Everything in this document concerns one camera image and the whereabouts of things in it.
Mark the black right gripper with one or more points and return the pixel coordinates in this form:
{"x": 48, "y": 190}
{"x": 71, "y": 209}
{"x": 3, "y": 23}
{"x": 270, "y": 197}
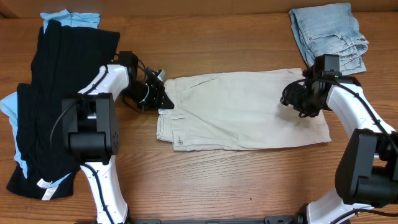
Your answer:
{"x": 291, "y": 101}

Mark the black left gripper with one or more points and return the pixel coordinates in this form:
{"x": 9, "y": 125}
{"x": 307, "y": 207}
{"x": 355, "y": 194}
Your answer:
{"x": 158, "y": 94}

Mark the beige khaki shorts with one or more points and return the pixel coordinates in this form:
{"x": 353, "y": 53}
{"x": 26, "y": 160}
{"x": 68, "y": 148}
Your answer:
{"x": 236, "y": 111}

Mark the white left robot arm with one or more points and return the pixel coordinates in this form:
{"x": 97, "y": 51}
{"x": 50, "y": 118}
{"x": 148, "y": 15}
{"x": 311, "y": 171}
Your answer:
{"x": 91, "y": 131}

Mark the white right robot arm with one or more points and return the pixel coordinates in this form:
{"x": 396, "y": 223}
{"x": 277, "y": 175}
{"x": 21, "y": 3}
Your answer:
{"x": 366, "y": 177}

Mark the folded light blue jeans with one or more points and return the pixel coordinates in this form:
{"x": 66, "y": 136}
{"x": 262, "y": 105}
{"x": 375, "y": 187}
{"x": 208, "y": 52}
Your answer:
{"x": 330, "y": 29}

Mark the light blue garment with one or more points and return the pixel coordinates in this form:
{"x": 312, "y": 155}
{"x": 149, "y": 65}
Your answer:
{"x": 19, "y": 183}

